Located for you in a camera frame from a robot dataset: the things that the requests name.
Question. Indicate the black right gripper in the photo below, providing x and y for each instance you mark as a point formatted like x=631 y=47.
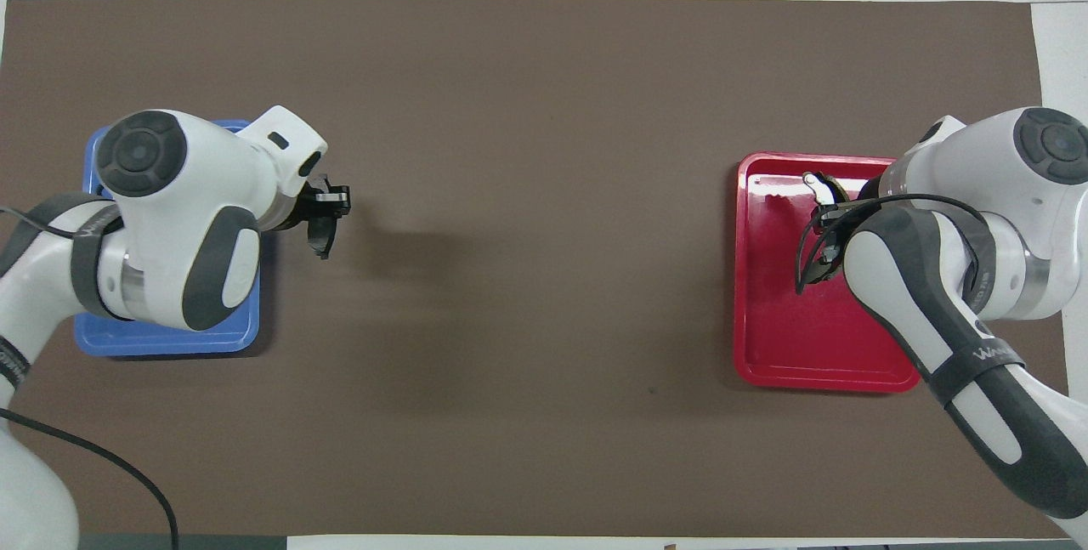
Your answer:
x=858 y=193

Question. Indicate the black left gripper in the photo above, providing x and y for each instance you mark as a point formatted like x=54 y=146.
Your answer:
x=304 y=203

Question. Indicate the curved silver brake shoe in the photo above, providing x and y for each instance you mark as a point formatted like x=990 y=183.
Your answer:
x=820 y=186

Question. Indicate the grey brake pad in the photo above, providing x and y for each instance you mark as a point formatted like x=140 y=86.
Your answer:
x=323 y=235

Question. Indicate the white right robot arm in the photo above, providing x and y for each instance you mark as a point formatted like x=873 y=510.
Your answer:
x=935 y=150

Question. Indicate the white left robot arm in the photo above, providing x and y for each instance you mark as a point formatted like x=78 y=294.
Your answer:
x=195 y=193

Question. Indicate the red plastic tray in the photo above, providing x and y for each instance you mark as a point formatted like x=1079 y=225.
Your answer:
x=773 y=320

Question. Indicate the blue plastic tray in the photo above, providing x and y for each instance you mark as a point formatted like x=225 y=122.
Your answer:
x=229 y=337

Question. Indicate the brown table mat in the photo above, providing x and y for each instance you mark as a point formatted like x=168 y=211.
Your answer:
x=544 y=278

